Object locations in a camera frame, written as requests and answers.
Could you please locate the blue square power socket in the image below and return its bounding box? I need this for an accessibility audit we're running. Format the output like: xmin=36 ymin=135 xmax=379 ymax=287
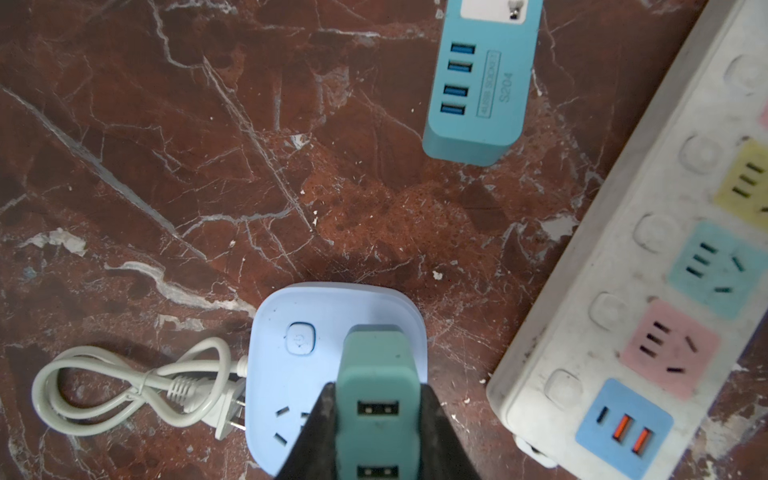
xmin=245 ymin=282 xmax=428 ymax=475

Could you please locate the teal cube plug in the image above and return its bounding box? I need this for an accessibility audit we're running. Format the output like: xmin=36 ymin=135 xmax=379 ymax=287
xmin=335 ymin=325 xmax=421 ymax=479

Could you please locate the long white power strip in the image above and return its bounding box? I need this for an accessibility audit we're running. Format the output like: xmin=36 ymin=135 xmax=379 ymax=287
xmin=487 ymin=1 xmax=767 ymax=479

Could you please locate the teal USB power strip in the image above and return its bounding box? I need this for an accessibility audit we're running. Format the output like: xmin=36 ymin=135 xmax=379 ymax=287
xmin=422 ymin=0 xmax=543 ymax=167

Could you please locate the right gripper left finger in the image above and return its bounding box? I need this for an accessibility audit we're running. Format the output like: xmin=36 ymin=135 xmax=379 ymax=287
xmin=275 ymin=382 xmax=337 ymax=480

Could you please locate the white cable with plug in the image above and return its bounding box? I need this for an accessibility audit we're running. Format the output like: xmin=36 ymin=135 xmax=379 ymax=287
xmin=31 ymin=336 xmax=250 ymax=441

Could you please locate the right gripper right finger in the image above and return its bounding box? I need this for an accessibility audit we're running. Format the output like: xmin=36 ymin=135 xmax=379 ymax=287
xmin=418 ymin=384 xmax=480 ymax=480

